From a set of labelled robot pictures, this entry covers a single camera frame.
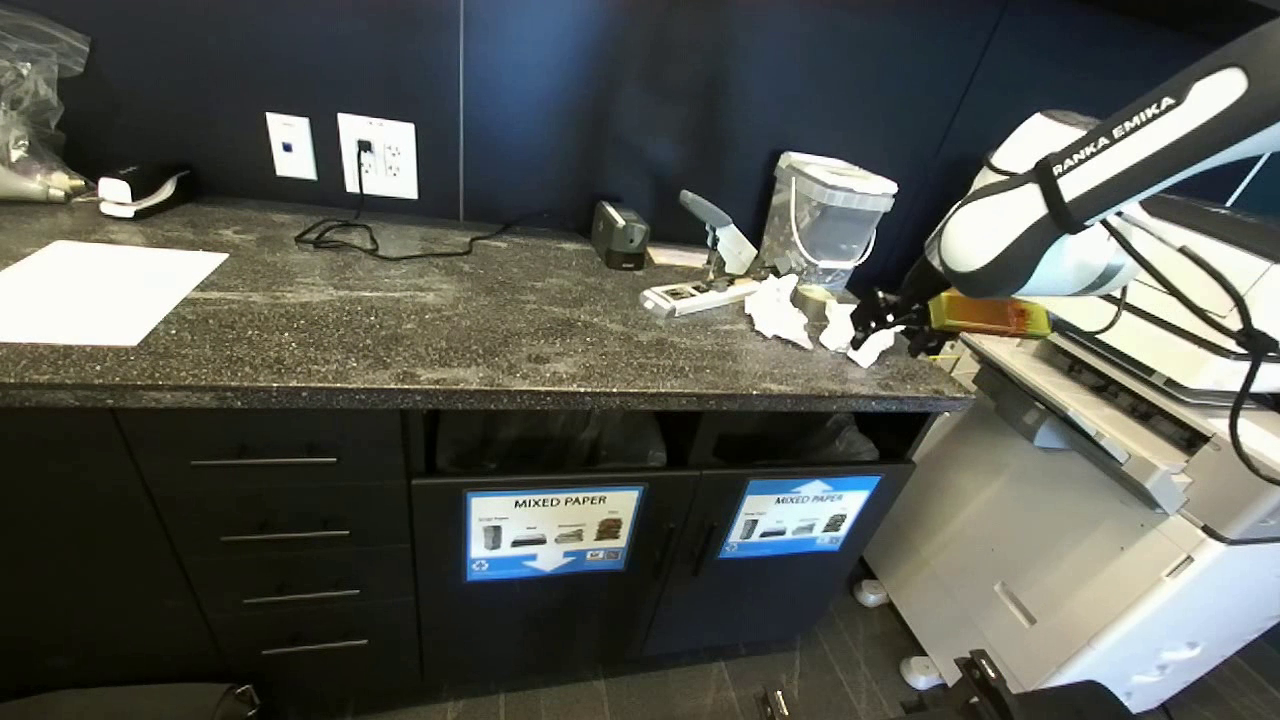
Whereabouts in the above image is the black power cable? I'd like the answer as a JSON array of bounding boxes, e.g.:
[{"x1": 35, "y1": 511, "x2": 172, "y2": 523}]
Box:
[{"x1": 293, "y1": 136, "x2": 518, "y2": 262}]

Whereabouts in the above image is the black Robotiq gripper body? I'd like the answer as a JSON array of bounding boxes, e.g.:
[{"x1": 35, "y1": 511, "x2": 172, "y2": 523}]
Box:
[{"x1": 873, "y1": 254, "x2": 958, "y2": 332}]

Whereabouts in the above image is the large white printer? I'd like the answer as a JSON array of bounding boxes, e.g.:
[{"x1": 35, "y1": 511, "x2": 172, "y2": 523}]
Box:
[{"x1": 863, "y1": 193, "x2": 1280, "y2": 716}]

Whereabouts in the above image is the black bin door down-arrow label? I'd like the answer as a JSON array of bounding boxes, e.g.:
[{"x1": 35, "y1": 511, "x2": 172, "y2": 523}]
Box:
[{"x1": 410, "y1": 466, "x2": 690, "y2": 683}]

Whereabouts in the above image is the blue label with down arrow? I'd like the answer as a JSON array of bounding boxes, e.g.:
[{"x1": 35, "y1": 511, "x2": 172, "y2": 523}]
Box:
[{"x1": 461, "y1": 483, "x2": 649, "y2": 586}]

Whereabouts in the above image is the black pencil sharpener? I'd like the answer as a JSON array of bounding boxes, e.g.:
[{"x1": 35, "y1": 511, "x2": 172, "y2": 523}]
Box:
[{"x1": 589, "y1": 196, "x2": 655, "y2": 277}]

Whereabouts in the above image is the white tissue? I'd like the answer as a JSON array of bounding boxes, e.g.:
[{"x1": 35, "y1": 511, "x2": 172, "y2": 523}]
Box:
[
  {"x1": 741, "y1": 271, "x2": 819, "y2": 356},
  {"x1": 816, "y1": 296, "x2": 907, "y2": 370}
]

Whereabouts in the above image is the black tripod head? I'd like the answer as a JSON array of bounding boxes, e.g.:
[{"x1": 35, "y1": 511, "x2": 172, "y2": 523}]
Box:
[{"x1": 931, "y1": 648, "x2": 1137, "y2": 720}]

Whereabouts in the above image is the clear plastic bag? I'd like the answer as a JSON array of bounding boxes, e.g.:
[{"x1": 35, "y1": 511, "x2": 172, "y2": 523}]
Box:
[{"x1": 0, "y1": 5, "x2": 95, "y2": 209}]

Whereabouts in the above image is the black and white desk device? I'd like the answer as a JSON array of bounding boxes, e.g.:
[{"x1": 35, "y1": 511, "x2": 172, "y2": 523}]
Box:
[{"x1": 91, "y1": 160, "x2": 196, "y2": 222}]

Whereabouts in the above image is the black drawer front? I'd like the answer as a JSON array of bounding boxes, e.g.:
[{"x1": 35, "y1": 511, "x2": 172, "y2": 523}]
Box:
[
  {"x1": 118, "y1": 408, "x2": 414, "y2": 499},
  {"x1": 172, "y1": 555, "x2": 416, "y2": 627},
  {"x1": 144, "y1": 483, "x2": 416, "y2": 573},
  {"x1": 196, "y1": 613, "x2": 426, "y2": 703}
]

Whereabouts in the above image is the white power outlet plate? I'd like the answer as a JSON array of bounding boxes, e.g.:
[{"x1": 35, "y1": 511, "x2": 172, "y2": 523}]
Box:
[{"x1": 334, "y1": 109, "x2": 426, "y2": 203}]

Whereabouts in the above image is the plain black cabinet door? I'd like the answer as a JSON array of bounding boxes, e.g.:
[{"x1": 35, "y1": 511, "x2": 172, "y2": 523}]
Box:
[{"x1": 0, "y1": 404, "x2": 226, "y2": 697}]

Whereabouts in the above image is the white light switch plate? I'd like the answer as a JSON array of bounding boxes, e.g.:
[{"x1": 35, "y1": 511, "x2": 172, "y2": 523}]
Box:
[{"x1": 262, "y1": 109, "x2": 326, "y2": 184}]

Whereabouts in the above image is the amber wrist camera box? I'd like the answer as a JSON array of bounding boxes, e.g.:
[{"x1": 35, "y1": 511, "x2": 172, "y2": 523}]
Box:
[{"x1": 927, "y1": 288, "x2": 1058, "y2": 341}]

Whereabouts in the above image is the white paper sheet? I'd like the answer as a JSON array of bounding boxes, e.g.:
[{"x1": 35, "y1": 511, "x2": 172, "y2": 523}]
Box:
[{"x1": 0, "y1": 237, "x2": 234, "y2": 352}]

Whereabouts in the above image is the silver drawer handle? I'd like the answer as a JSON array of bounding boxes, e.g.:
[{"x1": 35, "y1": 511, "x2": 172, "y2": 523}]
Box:
[
  {"x1": 241, "y1": 583, "x2": 367, "y2": 609},
  {"x1": 216, "y1": 523, "x2": 357, "y2": 546},
  {"x1": 188, "y1": 453, "x2": 344, "y2": 472},
  {"x1": 255, "y1": 637, "x2": 377, "y2": 661}
]

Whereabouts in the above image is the blue label with up arrow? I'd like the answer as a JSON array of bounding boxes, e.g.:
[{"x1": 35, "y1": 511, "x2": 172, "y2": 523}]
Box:
[{"x1": 716, "y1": 472, "x2": 886, "y2": 564}]

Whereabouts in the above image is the black rubbish bin liner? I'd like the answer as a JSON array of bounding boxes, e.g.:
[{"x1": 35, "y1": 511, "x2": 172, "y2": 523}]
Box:
[
  {"x1": 431, "y1": 413, "x2": 672, "y2": 474},
  {"x1": 685, "y1": 413, "x2": 886, "y2": 472}
]

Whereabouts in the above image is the black rounded seat edge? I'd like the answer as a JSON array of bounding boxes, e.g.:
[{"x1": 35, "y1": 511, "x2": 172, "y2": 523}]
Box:
[{"x1": 0, "y1": 681, "x2": 263, "y2": 720}]

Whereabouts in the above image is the thin black looped cable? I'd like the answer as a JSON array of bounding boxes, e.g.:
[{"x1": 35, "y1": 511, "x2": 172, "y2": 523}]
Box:
[{"x1": 1096, "y1": 216, "x2": 1271, "y2": 356}]

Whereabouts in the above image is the clear plastic bucket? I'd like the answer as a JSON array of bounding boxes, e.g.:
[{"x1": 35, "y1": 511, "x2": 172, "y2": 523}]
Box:
[{"x1": 757, "y1": 147, "x2": 902, "y2": 296}]

